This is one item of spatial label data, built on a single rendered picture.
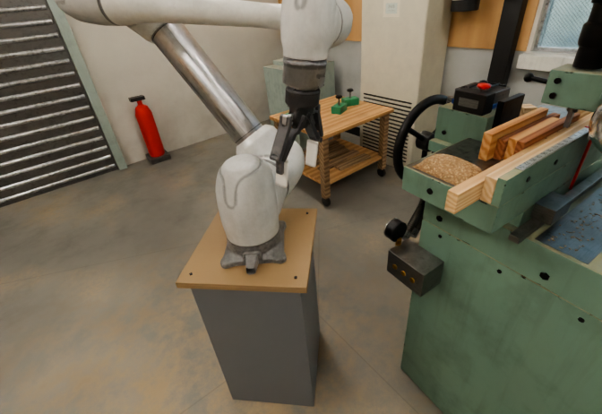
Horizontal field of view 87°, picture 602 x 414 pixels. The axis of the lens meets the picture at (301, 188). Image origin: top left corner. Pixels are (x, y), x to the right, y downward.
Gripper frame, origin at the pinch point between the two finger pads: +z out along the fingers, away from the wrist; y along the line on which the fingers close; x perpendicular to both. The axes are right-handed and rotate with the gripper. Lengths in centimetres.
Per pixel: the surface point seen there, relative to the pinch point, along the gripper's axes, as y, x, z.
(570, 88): 23, -48, -25
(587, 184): 30, -60, -4
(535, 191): 9.2, -47.8, -7.4
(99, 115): 78, 239, 56
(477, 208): -1.1, -39.2, -5.5
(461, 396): 12, -55, 63
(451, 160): 6.6, -32.2, -10.1
